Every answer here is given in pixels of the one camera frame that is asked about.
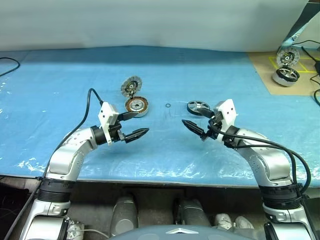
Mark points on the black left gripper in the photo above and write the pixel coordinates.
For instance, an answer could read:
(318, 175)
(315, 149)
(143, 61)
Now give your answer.
(117, 132)

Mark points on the white sneaker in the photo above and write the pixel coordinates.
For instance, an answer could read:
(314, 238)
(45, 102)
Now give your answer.
(223, 220)
(243, 222)

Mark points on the grey robot chest shell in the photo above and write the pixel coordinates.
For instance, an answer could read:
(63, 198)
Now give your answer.
(160, 235)

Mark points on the yellow tape lines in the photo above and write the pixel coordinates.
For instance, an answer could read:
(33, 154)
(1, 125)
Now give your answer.
(308, 71)

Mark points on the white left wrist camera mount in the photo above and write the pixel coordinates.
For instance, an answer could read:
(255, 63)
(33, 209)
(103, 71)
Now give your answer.
(106, 112)

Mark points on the spare silver motor housing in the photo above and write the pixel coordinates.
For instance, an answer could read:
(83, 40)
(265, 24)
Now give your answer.
(285, 78)

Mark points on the blue table mat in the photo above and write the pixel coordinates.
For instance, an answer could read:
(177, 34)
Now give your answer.
(160, 150)

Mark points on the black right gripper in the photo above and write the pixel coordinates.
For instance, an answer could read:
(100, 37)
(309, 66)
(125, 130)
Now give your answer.
(215, 118)

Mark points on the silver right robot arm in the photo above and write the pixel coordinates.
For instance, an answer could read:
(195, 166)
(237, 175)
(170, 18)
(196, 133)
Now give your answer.
(270, 160)

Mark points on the brown cardboard sheet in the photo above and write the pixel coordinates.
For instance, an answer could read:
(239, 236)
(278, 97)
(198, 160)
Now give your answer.
(265, 75)

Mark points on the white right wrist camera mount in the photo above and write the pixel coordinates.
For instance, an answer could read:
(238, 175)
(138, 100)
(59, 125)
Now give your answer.
(228, 111)

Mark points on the dark grey rounded cover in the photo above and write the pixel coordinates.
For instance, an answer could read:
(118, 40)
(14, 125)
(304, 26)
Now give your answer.
(192, 212)
(125, 215)

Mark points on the white crumpled bundle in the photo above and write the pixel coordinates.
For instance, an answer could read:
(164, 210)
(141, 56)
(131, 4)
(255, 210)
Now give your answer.
(75, 228)

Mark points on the black motor rotor disc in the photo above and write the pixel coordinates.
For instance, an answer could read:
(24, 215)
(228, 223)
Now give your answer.
(195, 106)

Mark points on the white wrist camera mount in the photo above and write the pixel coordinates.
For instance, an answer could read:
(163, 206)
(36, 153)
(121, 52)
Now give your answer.
(106, 112)
(228, 111)

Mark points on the spare motor cover circuit board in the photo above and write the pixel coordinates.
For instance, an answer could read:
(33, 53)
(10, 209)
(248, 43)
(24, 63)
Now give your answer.
(287, 56)

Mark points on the silver motor housing copper coils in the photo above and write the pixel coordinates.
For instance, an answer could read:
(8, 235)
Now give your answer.
(143, 106)

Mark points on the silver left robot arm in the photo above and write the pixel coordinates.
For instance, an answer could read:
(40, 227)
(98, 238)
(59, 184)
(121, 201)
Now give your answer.
(65, 155)

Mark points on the round silver rotor disc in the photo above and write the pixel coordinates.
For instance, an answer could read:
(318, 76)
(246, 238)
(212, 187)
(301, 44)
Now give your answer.
(131, 85)

